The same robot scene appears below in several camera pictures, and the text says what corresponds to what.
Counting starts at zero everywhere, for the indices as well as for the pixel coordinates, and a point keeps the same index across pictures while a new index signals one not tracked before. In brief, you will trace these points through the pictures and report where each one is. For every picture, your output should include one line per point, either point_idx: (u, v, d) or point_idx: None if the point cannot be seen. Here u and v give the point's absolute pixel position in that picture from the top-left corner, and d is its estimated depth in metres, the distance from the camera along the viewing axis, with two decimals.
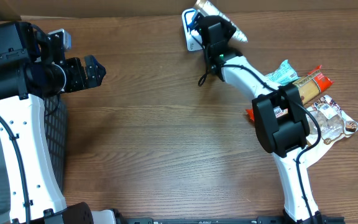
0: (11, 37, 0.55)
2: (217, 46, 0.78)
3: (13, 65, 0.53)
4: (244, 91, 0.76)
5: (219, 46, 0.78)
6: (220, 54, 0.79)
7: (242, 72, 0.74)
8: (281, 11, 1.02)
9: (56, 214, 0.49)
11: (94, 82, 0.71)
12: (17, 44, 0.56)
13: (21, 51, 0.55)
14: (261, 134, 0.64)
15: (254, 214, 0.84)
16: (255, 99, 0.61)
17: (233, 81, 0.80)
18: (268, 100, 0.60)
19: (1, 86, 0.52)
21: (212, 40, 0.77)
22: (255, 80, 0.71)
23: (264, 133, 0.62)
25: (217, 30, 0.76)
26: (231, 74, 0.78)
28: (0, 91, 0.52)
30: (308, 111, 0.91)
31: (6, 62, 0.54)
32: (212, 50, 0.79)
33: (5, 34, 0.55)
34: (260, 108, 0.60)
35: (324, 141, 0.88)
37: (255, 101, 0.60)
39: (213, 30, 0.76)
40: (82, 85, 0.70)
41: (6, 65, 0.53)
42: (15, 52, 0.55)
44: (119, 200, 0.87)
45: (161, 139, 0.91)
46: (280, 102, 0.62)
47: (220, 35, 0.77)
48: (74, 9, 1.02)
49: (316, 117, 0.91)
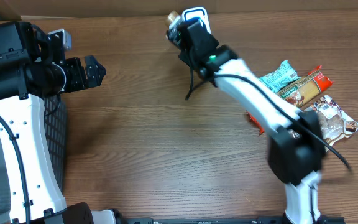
0: (11, 37, 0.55)
2: (199, 47, 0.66)
3: (12, 65, 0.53)
4: (254, 111, 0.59)
5: (204, 47, 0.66)
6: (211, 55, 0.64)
7: (249, 91, 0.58)
8: (281, 11, 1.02)
9: (56, 214, 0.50)
11: (94, 82, 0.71)
12: (17, 44, 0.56)
13: (21, 51, 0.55)
14: (281, 168, 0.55)
15: (254, 214, 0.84)
16: (276, 135, 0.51)
17: (235, 95, 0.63)
18: (288, 134, 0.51)
19: (0, 86, 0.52)
21: (194, 41, 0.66)
22: (266, 102, 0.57)
23: (284, 168, 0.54)
25: (197, 29, 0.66)
26: (231, 89, 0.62)
28: (0, 91, 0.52)
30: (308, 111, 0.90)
31: (6, 62, 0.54)
32: (199, 52, 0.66)
33: (5, 34, 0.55)
34: (283, 145, 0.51)
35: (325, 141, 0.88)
37: (276, 137, 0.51)
39: (192, 28, 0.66)
40: (82, 85, 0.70)
41: (5, 65, 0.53)
42: (15, 52, 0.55)
44: (119, 200, 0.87)
45: (161, 139, 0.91)
46: (299, 130, 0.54)
47: (202, 35, 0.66)
48: (74, 9, 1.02)
49: None
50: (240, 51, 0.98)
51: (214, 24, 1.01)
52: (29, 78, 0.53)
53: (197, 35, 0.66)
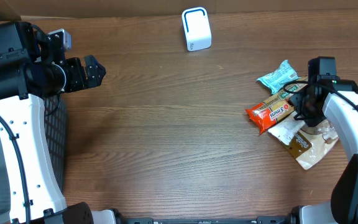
0: (10, 37, 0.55)
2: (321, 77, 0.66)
3: (12, 65, 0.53)
4: (340, 130, 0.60)
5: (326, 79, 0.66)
6: (333, 80, 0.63)
7: (354, 116, 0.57)
8: (281, 11, 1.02)
9: (56, 214, 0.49)
11: (94, 82, 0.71)
12: (17, 43, 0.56)
13: (21, 51, 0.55)
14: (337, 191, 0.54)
15: (254, 214, 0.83)
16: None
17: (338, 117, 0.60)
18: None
19: (0, 86, 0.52)
21: (322, 71, 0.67)
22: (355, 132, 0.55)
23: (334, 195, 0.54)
25: (327, 62, 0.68)
26: (334, 107, 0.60)
28: (0, 91, 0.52)
30: None
31: (5, 62, 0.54)
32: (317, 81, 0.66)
33: (5, 34, 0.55)
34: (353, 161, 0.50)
35: (326, 141, 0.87)
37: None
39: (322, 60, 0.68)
40: (82, 85, 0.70)
41: (5, 66, 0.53)
42: (15, 52, 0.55)
44: (118, 200, 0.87)
45: (161, 139, 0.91)
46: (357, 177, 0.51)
47: (329, 68, 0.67)
48: (74, 9, 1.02)
49: None
50: (240, 51, 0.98)
51: (214, 24, 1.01)
52: (30, 78, 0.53)
53: (325, 66, 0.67)
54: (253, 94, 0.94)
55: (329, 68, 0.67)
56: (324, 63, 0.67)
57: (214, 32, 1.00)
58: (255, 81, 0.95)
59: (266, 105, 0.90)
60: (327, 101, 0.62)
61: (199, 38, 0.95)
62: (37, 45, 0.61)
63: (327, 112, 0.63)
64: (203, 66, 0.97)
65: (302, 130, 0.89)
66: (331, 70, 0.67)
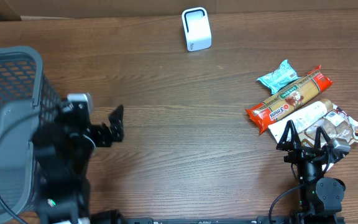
0: (51, 160, 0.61)
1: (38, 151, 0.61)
2: (312, 177, 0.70)
3: (65, 191, 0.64)
4: None
5: (314, 182, 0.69)
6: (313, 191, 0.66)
7: None
8: (281, 12, 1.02)
9: None
11: (119, 139, 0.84)
12: (59, 165, 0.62)
13: (64, 172, 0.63)
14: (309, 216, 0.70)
15: (254, 214, 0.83)
16: None
17: None
18: None
19: (58, 211, 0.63)
21: (314, 170, 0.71)
22: None
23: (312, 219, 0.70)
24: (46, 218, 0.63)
25: (326, 164, 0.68)
26: None
28: (55, 216, 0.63)
30: (315, 121, 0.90)
31: (54, 182, 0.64)
32: (311, 184, 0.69)
33: (45, 157, 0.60)
34: None
35: None
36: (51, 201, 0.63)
37: None
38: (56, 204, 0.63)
39: (324, 183, 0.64)
40: (109, 143, 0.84)
41: (60, 192, 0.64)
42: (58, 171, 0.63)
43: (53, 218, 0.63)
44: (119, 200, 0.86)
45: (162, 139, 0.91)
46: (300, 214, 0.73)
47: (324, 185, 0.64)
48: (75, 9, 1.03)
49: (324, 125, 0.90)
50: (240, 51, 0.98)
51: (214, 24, 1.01)
52: (80, 203, 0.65)
53: (325, 191, 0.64)
54: (253, 94, 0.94)
55: (334, 194, 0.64)
56: (322, 181, 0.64)
57: (214, 32, 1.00)
58: (255, 81, 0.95)
59: (266, 105, 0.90)
60: (302, 196, 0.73)
61: (199, 38, 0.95)
62: (68, 147, 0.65)
63: (307, 210, 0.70)
64: (203, 66, 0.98)
65: (309, 138, 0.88)
66: (332, 200, 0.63)
